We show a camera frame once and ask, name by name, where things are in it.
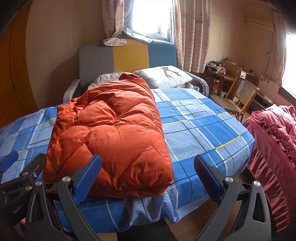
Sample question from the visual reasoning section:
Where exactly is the orange puffer down jacket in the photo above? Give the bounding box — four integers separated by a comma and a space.
43, 72, 174, 198

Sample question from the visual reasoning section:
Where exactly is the dark red ruffled bedspread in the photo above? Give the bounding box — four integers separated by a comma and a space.
243, 104, 295, 240

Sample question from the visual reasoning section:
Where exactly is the blue plaid bed sheet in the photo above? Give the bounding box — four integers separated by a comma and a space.
1, 88, 254, 233

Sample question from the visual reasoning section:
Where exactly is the wicker wooden chair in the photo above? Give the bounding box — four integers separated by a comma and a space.
211, 77, 259, 122

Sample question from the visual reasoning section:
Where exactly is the grey yellow blue headboard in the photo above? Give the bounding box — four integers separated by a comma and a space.
77, 39, 177, 91

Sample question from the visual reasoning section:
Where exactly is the grey padded baby nest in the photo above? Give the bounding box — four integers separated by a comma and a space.
186, 71, 209, 97

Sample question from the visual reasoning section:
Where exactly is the beige quilted jacket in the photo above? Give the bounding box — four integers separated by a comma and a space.
87, 70, 122, 90

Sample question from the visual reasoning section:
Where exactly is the wooden desk with clutter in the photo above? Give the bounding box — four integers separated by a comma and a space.
204, 57, 258, 95

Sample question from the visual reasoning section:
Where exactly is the white printed pillow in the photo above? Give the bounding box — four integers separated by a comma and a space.
134, 65, 193, 89

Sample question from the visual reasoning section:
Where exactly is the cloth on headboard top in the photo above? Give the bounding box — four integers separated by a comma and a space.
102, 31, 154, 47

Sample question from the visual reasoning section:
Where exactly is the left pink curtain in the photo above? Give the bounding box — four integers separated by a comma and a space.
102, 0, 134, 40

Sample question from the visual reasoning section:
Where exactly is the pink patterned curtain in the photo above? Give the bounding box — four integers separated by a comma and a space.
171, 0, 212, 73

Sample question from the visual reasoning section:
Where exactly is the white bed side rail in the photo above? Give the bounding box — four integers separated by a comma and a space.
63, 79, 80, 103

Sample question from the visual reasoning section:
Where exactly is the wall air conditioner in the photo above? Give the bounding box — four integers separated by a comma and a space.
246, 17, 273, 31

